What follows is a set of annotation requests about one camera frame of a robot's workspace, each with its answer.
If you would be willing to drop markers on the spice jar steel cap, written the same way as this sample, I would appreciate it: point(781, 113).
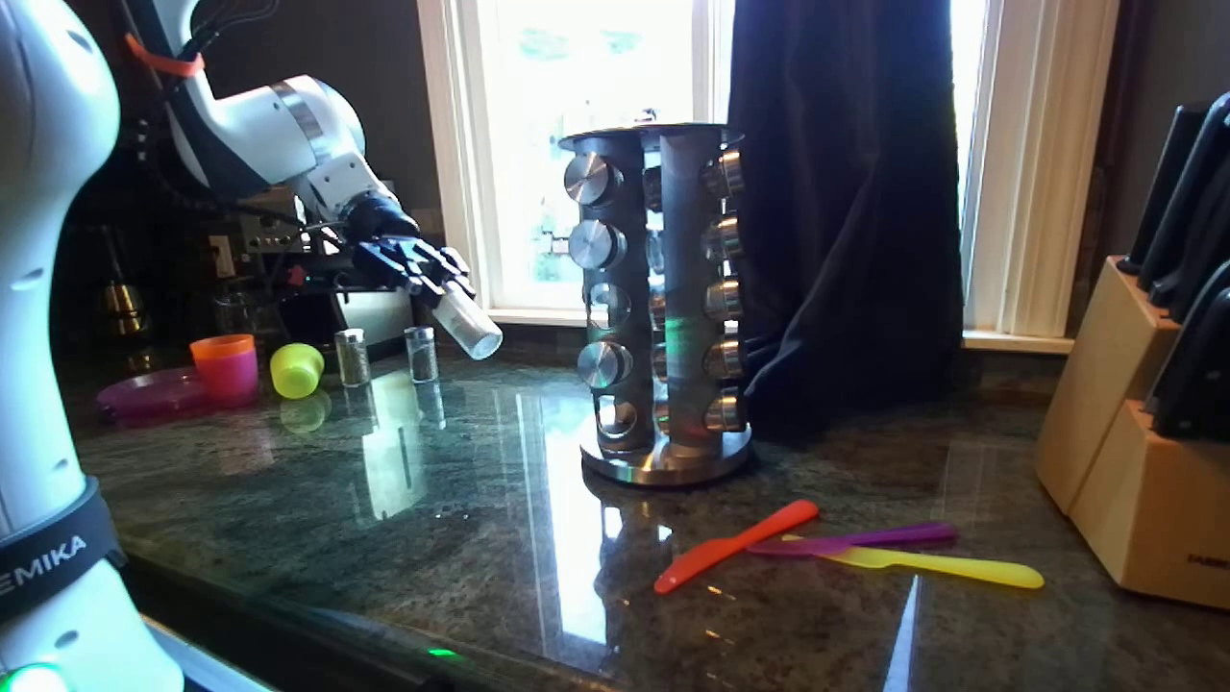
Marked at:
point(730, 299)
point(596, 243)
point(730, 413)
point(730, 359)
point(730, 242)
point(730, 166)
point(600, 368)
point(591, 179)

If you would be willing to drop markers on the orange plastic knife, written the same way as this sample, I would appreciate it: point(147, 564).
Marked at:
point(732, 548)

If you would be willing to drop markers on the yellow plastic knife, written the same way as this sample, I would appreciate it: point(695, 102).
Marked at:
point(946, 566)

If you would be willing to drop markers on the yellow green plastic cup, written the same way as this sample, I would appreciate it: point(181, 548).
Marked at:
point(298, 370)

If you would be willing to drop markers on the orange pink plastic cup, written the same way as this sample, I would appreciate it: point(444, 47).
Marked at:
point(224, 370)

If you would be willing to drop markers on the pink plastic plate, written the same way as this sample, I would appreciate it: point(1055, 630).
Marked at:
point(147, 397)

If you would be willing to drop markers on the purple plastic knife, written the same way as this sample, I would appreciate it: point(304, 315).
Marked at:
point(887, 535)

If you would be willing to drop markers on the dark curtain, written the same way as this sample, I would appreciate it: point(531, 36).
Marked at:
point(849, 231)

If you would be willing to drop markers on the glass pepper jar steel cap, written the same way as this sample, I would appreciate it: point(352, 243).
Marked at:
point(420, 356)
point(352, 362)

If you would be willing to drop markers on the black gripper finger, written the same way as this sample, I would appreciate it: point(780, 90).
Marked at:
point(444, 270)
point(415, 299)

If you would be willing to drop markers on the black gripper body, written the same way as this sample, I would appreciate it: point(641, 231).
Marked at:
point(394, 247)

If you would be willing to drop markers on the wooden knife block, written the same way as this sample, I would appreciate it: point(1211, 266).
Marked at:
point(1128, 485)

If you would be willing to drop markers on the white framed window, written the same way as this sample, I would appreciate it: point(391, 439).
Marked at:
point(580, 62)

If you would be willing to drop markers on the steel revolving spice rack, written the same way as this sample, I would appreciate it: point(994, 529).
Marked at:
point(680, 256)

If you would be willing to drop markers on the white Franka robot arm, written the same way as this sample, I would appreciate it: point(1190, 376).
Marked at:
point(51, 127)

